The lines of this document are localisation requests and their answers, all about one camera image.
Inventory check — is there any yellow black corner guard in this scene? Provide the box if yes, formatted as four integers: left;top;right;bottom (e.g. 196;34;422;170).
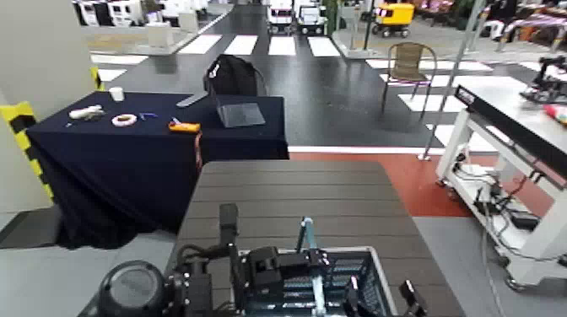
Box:
0;100;56;203

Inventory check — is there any white workbench with black edge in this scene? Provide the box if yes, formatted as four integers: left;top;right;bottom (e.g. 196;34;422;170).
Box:
435;76;567;292

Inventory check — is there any pink white tape roll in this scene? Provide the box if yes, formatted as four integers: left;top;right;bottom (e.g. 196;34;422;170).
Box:
111;113;138;128

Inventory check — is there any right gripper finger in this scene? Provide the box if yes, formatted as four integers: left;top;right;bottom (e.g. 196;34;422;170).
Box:
345;275;363;317
398;279;429;317

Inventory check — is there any white delivery vehicle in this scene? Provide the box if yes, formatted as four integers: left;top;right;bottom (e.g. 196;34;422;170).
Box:
266;0;295;36
294;1;329;36

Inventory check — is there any orange hand tool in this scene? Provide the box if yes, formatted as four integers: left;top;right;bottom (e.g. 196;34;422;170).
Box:
168;116;203;135

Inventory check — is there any red hanging strap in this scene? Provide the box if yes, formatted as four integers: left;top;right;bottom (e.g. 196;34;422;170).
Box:
194;132;204;173

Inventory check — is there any black power adapter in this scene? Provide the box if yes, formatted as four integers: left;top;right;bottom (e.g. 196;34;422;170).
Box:
509;211;541;232

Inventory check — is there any table with black cloth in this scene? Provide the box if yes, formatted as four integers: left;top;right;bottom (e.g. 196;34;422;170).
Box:
25;90;290;250

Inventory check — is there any grey laptop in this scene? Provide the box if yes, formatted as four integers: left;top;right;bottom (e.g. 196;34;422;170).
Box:
214;102;267;129

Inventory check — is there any white toy figure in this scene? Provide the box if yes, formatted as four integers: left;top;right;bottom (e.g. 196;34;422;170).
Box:
68;105;105;121

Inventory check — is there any red object on workbench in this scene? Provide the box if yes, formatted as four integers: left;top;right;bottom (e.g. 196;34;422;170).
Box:
543;104;567;126

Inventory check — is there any teal plastic lattice crate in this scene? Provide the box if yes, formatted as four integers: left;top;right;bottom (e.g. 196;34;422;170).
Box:
238;216;398;317

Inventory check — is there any metal sign pole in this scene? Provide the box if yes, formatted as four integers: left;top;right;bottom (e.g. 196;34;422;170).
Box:
416;0;487;162

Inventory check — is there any flat silver bar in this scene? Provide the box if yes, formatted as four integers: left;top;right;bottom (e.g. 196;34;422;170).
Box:
175;92;209;109

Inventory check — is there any black backpack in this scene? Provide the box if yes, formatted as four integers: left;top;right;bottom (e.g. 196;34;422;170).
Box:
202;53;269;99

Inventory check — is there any wicker metal chair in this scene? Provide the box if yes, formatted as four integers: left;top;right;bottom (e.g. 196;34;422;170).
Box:
381;41;439;121

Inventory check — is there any yellow delivery vehicle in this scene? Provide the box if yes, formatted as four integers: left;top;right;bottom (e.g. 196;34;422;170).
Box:
370;2;416;39

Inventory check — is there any black cable bundle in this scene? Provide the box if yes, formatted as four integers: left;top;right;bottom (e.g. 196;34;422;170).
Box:
459;165;548;228

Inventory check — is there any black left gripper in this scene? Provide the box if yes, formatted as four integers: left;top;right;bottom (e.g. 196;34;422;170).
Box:
219;202;331;292

